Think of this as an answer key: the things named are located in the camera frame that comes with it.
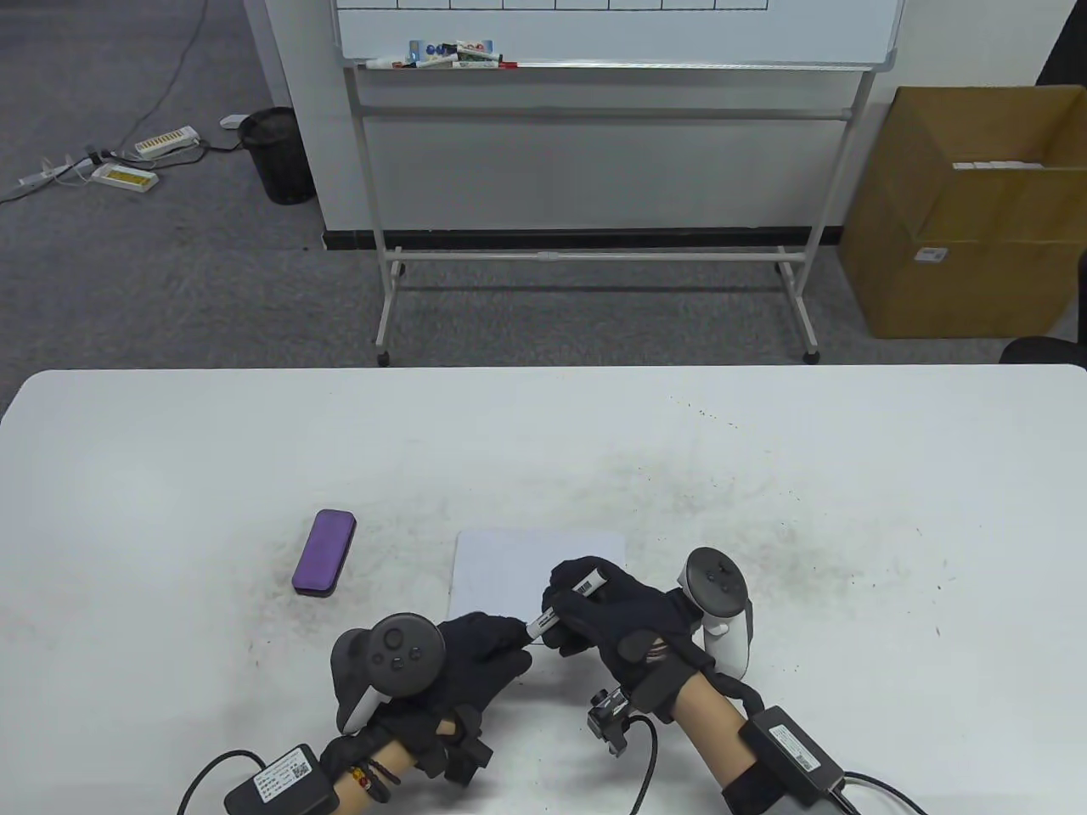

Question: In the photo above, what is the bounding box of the person's left hand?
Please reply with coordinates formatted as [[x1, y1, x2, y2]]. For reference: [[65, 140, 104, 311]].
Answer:
[[321, 613, 532, 778]]

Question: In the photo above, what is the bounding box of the person's right hand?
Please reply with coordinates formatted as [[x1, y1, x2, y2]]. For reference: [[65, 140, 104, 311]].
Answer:
[[542, 556, 719, 725]]

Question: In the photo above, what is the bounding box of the black and white marker pen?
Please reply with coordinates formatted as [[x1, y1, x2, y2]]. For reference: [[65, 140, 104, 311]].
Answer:
[[523, 570, 606, 644]]

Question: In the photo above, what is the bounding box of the person's right forearm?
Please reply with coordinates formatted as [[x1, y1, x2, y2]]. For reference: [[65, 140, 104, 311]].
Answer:
[[669, 677, 767, 792]]

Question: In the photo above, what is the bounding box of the person's left forearm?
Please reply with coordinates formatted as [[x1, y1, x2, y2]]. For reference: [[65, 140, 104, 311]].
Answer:
[[333, 737, 427, 815]]

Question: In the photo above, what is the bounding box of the white paper sheet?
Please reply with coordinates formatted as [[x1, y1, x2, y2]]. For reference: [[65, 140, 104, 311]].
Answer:
[[448, 529, 628, 622]]

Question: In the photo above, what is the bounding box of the dark grey hand controller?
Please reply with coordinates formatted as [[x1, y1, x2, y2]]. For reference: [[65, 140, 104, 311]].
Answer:
[[330, 612, 448, 736]]

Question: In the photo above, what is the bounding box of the white hand controller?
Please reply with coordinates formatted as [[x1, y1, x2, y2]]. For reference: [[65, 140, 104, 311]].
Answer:
[[676, 547, 753, 682]]

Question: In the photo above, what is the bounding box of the purple board eraser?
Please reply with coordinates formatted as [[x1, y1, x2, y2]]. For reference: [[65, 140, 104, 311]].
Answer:
[[291, 509, 358, 599]]

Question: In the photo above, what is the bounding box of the black box with white label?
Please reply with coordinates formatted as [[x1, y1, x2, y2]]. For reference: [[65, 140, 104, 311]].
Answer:
[[738, 705, 848, 806], [224, 745, 341, 815]]

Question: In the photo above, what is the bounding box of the grey metal whiteboard stand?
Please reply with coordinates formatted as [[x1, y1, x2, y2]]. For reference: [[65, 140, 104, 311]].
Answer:
[[342, 63, 881, 367]]

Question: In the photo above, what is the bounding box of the black mesh waste bin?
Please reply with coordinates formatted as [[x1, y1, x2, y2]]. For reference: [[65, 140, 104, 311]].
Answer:
[[237, 106, 318, 206]]

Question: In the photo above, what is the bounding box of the brown cardboard box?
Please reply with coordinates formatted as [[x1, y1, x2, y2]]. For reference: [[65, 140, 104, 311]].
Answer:
[[838, 85, 1087, 340]]

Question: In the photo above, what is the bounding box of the black chair base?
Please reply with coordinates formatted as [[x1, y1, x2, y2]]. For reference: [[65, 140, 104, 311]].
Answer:
[[1000, 336, 1087, 368]]

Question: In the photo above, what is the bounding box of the whiteboard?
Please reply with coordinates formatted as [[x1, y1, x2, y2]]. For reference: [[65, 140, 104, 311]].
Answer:
[[329, 0, 906, 70]]

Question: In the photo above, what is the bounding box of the white and yellow power strip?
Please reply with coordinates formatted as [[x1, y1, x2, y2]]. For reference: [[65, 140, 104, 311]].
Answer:
[[90, 163, 161, 192], [133, 126, 201, 157]]

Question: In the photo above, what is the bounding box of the black chair back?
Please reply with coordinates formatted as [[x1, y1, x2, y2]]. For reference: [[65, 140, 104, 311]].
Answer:
[[1035, 0, 1087, 87]]

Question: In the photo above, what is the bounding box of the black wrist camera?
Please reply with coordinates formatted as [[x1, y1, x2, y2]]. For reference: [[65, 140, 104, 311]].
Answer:
[[435, 706, 495, 787], [587, 687, 634, 758]]

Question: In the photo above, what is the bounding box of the black cable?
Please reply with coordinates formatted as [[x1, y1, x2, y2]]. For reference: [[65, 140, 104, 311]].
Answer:
[[825, 771, 928, 815], [622, 716, 661, 815], [176, 750, 266, 815]]

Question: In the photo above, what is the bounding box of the beaded bracelet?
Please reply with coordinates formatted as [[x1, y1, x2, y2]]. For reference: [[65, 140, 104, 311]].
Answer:
[[343, 758, 402, 804]]

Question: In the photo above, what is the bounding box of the grey floor cable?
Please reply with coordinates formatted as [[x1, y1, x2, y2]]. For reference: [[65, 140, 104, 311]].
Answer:
[[117, 0, 211, 152]]

